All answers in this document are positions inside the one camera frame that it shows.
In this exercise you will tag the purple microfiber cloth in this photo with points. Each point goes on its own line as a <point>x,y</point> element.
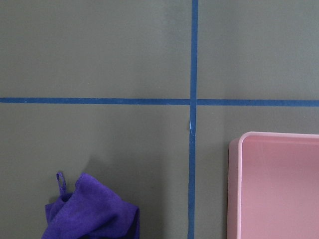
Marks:
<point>92,211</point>

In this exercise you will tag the pink plastic bin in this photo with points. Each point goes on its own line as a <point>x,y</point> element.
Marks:
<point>273,186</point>

